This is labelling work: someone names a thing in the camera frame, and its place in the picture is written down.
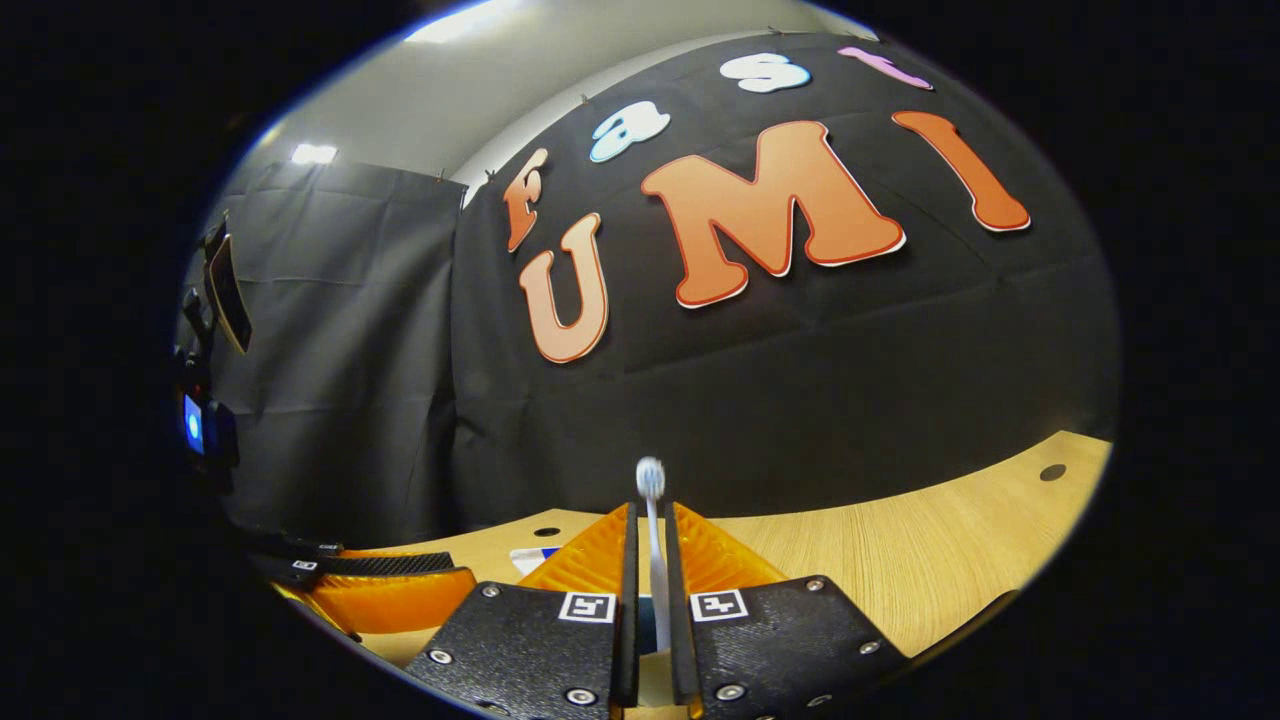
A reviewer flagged white toothbrush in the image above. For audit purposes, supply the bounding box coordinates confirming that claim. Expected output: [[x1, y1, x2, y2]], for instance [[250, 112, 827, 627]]
[[636, 457, 673, 656]]

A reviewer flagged black backdrop cloth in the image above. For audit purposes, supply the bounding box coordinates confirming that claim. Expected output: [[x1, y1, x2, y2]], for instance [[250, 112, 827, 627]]
[[180, 30, 1121, 551]]

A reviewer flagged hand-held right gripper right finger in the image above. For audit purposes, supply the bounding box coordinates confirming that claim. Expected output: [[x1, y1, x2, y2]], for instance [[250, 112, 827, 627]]
[[664, 502, 911, 720]]

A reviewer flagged wooden desktop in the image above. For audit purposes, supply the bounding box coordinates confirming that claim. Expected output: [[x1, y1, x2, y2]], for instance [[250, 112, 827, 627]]
[[355, 430, 1113, 720]]

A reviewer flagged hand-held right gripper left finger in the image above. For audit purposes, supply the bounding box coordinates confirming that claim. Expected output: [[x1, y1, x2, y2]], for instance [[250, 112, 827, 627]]
[[405, 502, 641, 720]]

